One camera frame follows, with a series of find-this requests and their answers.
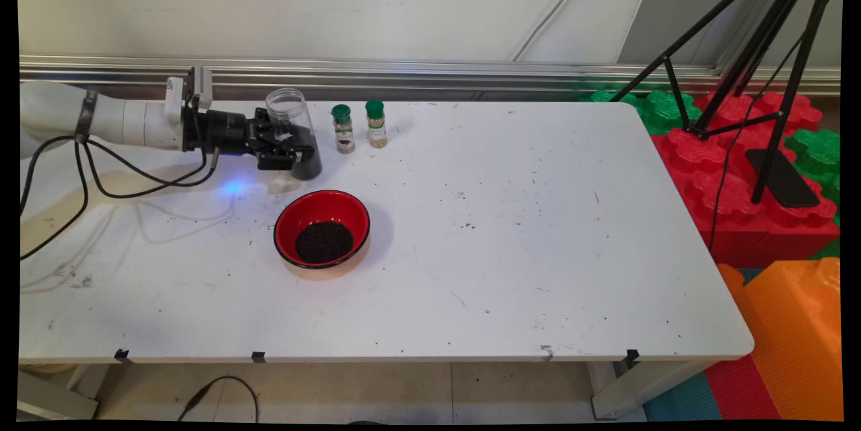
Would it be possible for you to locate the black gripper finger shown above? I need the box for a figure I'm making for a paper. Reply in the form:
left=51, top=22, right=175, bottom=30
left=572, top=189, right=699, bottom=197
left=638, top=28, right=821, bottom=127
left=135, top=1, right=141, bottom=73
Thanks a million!
left=254, top=106, right=300, bottom=139
left=258, top=130, right=318, bottom=171

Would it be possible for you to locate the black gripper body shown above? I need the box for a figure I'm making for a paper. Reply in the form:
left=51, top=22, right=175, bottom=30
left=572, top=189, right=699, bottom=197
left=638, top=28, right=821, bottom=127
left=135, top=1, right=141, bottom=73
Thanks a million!
left=183, top=108, right=274, bottom=158

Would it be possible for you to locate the clear jar with black seeds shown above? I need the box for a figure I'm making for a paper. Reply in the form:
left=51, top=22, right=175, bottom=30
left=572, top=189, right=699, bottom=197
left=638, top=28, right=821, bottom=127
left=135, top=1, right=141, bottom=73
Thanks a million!
left=265, top=87, right=323, bottom=182

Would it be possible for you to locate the red bowl with black rim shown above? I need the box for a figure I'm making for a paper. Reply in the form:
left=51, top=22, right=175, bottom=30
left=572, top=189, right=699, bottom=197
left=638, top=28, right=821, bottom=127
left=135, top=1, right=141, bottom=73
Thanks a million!
left=273, top=190, right=371, bottom=270

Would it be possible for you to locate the green-capped dark spice bottle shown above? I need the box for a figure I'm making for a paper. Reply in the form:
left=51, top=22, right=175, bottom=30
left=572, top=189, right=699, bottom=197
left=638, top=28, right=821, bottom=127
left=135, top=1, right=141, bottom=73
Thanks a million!
left=331, top=104, right=356, bottom=154

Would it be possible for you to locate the black seeds pile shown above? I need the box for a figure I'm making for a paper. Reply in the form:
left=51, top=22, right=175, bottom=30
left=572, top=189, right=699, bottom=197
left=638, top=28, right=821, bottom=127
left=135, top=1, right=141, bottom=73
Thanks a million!
left=295, top=220, right=354, bottom=265

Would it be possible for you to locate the green-capped tan spice bottle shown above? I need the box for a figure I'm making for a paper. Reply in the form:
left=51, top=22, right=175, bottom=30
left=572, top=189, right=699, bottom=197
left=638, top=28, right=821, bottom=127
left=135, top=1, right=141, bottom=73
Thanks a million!
left=365, top=100, right=389, bottom=149

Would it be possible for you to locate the green foam brick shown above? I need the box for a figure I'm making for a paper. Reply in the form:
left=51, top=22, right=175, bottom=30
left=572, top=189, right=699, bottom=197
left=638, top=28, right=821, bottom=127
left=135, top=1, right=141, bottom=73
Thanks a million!
left=582, top=88, right=704, bottom=136
left=784, top=128, right=841, bottom=206

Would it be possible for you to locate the white table leg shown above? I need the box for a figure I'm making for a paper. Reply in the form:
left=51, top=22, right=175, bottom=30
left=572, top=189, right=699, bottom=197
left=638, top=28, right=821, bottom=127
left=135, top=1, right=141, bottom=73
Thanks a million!
left=585, top=358, right=714, bottom=420

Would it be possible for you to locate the red foam brick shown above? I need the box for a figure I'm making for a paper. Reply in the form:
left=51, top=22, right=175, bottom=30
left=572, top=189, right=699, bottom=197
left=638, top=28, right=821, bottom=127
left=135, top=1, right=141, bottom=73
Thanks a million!
left=649, top=90, right=841, bottom=269

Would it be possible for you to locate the teal floor mat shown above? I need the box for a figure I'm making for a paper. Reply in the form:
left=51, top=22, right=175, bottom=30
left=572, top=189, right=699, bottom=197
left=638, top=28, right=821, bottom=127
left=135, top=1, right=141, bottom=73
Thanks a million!
left=642, top=370, right=724, bottom=422

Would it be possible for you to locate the large black tripod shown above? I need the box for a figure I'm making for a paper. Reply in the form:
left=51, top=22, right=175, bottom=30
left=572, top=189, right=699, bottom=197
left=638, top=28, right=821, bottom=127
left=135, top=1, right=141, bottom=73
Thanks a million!
left=609, top=0, right=843, bottom=205

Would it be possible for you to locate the black flat slab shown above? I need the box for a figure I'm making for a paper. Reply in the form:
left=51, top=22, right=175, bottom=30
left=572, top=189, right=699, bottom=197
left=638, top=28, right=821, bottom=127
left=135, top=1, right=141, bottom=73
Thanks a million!
left=745, top=148, right=821, bottom=209

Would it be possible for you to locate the red floor mat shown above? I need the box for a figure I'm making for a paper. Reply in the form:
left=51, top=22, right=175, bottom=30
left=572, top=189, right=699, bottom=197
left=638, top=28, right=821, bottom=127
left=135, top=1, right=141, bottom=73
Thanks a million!
left=703, top=354, right=781, bottom=420

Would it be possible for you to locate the orange foam brick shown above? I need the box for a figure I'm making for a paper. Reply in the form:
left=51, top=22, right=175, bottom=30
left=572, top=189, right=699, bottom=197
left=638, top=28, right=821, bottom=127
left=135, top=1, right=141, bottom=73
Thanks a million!
left=716, top=258, right=844, bottom=422

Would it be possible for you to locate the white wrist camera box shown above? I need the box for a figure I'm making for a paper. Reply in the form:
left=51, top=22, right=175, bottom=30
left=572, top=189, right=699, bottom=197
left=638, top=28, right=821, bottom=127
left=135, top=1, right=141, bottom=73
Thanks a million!
left=165, top=67, right=213, bottom=124

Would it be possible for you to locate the grey cable strap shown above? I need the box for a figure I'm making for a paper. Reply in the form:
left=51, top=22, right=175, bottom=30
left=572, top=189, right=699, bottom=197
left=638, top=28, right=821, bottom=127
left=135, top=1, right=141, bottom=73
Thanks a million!
left=75, top=90, right=99, bottom=145

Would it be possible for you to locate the aluminium rail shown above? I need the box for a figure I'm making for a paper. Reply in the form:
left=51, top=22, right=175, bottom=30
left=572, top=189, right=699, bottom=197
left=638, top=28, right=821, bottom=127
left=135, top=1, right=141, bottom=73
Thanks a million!
left=19, top=54, right=841, bottom=102

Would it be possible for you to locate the black floor cable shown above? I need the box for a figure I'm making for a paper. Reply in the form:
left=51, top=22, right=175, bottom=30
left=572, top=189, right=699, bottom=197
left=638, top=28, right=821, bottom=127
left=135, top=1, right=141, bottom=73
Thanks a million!
left=176, top=376, right=260, bottom=424

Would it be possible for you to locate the white table frame bar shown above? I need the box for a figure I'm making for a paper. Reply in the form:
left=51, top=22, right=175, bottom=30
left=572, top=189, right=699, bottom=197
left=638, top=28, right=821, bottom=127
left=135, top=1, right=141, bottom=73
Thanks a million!
left=17, top=364, right=112, bottom=420

